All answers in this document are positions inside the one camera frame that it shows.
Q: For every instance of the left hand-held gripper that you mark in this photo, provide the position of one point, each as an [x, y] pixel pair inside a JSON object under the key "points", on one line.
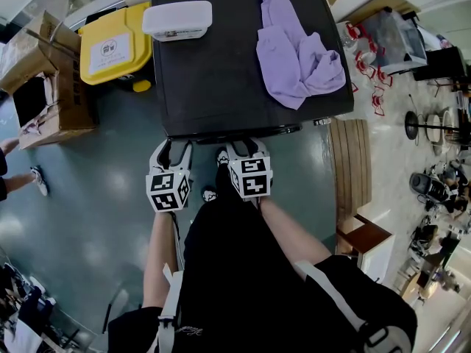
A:
{"points": [[165, 191]]}

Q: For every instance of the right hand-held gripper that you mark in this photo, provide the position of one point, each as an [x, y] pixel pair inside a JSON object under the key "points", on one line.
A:
{"points": [[252, 178]]}

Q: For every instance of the person's right forearm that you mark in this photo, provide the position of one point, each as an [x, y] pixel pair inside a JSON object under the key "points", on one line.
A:
{"points": [[290, 234]]}

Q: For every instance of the person's left forearm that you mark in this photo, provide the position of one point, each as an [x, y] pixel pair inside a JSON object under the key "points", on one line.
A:
{"points": [[160, 263]]}

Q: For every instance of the cardboard boxes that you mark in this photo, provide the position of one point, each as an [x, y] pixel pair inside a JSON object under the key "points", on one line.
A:
{"points": [[73, 105]]}

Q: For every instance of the person's right shoe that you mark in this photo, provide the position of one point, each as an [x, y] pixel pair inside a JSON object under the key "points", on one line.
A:
{"points": [[222, 157]]}

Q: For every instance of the person's shoe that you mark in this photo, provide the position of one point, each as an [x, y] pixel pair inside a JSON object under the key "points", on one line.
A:
{"points": [[209, 194], [222, 157]]}

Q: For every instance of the person's left shoe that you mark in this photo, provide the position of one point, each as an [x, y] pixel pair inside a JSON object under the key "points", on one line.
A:
{"points": [[209, 194]]}

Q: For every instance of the black washing machine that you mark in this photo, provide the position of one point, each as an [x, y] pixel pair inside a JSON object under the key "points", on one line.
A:
{"points": [[213, 86]]}

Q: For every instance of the purple cloth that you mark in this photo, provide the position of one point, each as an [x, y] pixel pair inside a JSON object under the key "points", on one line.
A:
{"points": [[290, 61]]}

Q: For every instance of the wooden slatted bench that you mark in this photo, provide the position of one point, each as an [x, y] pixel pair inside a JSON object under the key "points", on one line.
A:
{"points": [[351, 167]]}

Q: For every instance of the black bin with yellow lid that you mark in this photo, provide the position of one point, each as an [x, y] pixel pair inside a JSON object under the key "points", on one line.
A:
{"points": [[110, 50]]}

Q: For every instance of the person's black clothing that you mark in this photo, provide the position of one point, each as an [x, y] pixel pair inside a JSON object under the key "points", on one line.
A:
{"points": [[250, 278]]}

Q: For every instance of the white plastic lidded box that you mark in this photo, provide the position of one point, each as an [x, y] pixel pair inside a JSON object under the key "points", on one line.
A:
{"points": [[176, 17]]}

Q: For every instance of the cluster of clear water jugs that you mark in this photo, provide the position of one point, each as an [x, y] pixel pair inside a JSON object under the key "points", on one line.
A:
{"points": [[364, 68]]}

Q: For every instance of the white cabinet with wooden top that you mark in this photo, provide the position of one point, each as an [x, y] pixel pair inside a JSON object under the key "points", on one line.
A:
{"points": [[375, 252]]}

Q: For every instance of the black floor fan stand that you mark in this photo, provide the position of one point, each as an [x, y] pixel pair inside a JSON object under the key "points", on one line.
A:
{"points": [[411, 125]]}

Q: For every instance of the black round device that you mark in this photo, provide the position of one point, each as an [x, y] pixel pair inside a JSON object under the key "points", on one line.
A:
{"points": [[419, 184]]}

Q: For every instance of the closed cardboard box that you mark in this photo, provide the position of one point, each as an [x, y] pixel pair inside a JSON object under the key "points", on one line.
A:
{"points": [[22, 57]]}

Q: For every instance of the clear plastic storage bag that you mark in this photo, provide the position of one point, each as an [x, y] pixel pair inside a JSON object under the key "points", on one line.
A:
{"points": [[397, 39]]}

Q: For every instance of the white round planter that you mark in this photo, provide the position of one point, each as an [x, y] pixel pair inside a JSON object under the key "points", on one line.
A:
{"points": [[436, 131]]}

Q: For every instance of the large leaning cardboard sheet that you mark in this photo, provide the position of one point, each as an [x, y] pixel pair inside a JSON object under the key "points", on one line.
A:
{"points": [[379, 4]]}

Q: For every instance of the black flat monitor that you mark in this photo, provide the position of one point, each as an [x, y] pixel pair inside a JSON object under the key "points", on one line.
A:
{"points": [[441, 64]]}

